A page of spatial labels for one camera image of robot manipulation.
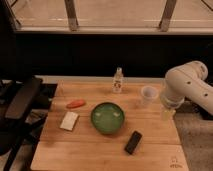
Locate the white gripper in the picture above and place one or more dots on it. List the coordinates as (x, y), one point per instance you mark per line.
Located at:
(170, 106)

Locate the white sponge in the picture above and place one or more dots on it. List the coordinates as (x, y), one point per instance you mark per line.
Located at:
(69, 121)

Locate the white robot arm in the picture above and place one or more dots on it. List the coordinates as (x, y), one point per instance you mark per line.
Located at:
(187, 81)

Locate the black phone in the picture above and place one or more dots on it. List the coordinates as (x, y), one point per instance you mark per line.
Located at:
(133, 142)

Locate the green bowl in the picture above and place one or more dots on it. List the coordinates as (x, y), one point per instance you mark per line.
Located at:
(107, 118)

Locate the clear spray bottle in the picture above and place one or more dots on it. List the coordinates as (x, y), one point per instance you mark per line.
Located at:
(118, 80)

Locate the orange carrot toy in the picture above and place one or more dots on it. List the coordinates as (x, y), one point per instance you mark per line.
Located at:
(75, 104)

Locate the black office chair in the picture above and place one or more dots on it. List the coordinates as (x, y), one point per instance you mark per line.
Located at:
(13, 126)

